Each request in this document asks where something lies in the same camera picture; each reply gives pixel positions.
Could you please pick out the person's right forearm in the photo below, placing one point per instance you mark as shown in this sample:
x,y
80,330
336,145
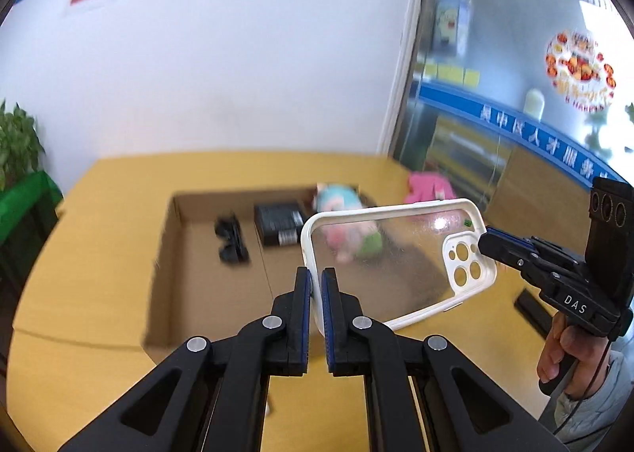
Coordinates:
x,y
589,407

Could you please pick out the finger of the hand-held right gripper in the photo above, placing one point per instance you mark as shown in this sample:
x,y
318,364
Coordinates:
x,y
505,253
512,236

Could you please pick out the brown cardboard box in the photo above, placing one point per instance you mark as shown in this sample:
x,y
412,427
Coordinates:
x,y
198,293

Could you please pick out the person's right hand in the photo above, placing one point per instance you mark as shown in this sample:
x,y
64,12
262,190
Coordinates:
x,y
589,353

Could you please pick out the row of yellow sticky notes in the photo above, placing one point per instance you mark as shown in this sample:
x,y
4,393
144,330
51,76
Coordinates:
x,y
453,73

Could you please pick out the pink soft object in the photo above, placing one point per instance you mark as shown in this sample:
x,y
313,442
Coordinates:
x,y
428,187

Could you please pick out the black sunglasses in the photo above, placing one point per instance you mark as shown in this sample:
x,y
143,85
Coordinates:
x,y
230,244

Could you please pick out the cartoon window poster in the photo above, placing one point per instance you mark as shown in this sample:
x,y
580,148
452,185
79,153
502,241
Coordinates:
x,y
451,21

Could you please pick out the yellow wooden desktop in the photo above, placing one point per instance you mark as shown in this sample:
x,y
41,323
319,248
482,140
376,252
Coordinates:
x,y
89,392

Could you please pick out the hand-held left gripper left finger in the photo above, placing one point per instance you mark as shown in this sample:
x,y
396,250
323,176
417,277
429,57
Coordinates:
x,y
303,313

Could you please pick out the small black product box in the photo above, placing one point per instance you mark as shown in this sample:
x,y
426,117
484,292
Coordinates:
x,y
277,224

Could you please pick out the blue window band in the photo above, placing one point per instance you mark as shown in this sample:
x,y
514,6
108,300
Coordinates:
x,y
495,117

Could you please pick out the green plastic crate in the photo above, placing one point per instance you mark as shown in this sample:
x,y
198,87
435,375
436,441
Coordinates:
x,y
25,204

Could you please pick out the white clear phone case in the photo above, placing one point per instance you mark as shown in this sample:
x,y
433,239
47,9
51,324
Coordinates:
x,y
391,278

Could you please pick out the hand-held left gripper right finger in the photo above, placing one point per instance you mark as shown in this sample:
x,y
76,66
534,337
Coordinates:
x,y
328,313

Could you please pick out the pink and teal plush toy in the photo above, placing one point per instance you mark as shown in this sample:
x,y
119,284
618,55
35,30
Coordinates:
x,y
337,199

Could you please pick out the white door frame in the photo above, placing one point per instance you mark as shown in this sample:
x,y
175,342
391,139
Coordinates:
x,y
411,50

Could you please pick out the large green potted plant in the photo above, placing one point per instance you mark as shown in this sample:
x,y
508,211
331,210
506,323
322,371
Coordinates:
x,y
17,144

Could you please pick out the round festive window sticker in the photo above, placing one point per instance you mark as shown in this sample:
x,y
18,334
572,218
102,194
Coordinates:
x,y
579,68

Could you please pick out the flat black rectangular object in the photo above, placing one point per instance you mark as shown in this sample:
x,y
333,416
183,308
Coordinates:
x,y
532,313

